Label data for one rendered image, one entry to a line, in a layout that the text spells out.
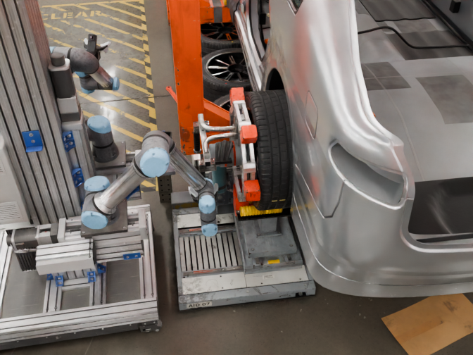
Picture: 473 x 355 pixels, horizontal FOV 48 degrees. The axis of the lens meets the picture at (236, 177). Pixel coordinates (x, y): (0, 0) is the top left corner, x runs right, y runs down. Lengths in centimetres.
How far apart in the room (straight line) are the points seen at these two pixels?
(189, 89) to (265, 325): 146
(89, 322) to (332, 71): 188
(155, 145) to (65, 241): 78
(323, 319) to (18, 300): 175
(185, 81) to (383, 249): 162
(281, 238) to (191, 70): 116
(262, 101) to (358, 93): 92
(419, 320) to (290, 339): 78
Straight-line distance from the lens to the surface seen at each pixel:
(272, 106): 273
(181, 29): 299
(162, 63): 558
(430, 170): 289
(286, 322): 322
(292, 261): 328
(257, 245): 328
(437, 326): 339
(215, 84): 421
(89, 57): 273
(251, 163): 266
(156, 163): 219
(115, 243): 273
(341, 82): 198
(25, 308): 322
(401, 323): 334
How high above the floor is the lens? 268
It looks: 41 degrees down
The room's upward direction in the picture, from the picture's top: straight up
